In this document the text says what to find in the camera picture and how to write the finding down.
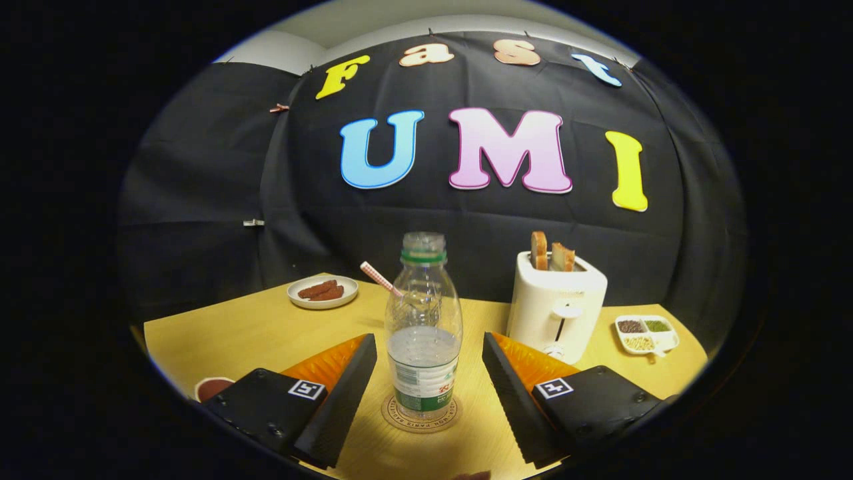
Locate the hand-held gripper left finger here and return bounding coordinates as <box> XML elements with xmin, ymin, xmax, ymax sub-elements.
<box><xmin>203</xmin><ymin>333</ymin><xmax>379</xmax><ymax>469</ymax></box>

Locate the wooden table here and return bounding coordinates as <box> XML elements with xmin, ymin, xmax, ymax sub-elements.
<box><xmin>143</xmin><ymin>272</ymin><xmax>708</xmax><ymax>480</ymax></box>

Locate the clear plastic juice bottle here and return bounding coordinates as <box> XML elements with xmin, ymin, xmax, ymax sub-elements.
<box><xmin>385</xmin><ymin>231</ymin><xmax>464</xmax><ymax>422</ymax></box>

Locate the red checked straw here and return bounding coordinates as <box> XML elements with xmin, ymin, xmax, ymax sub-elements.
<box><xmin>361</xmin><ymin>261</ymin><xmax>404</xmax><ymax>298</ymax></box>

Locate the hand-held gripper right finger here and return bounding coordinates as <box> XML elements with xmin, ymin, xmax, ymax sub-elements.
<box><xmin>482</xmin><ymin>331</ymin><xmax>677</xmax><ymax>469</ymax></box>

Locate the small round plate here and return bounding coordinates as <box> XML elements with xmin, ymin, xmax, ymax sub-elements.
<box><xmin>287</xmin><ymin>275</ymin><xmax>359</xmax><ymax>311</ymax></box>

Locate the round wooden coaster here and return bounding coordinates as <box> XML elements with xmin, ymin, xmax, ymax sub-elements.
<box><xmin>381</xmin><ymin>392</ymin><xmax>462</xmax><ymax>435</ymax></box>

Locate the cream toaster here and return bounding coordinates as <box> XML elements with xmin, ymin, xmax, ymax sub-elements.
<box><xmin>506</xmin><ymin>251</ymin><xmax>608</xmax><ymax>365</ymax></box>

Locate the cream cup with wooden handle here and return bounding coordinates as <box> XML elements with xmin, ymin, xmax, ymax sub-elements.
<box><xmin>194</xmin><ymin>377</ymin><xmax>235</xmax><ymax>403</ymax></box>

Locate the white divided seasoning dish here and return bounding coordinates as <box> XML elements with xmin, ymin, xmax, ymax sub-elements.
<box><xmin>614</xmin><ymin>314</ymin><xmax>680</xmax><ymax>359</ymax></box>

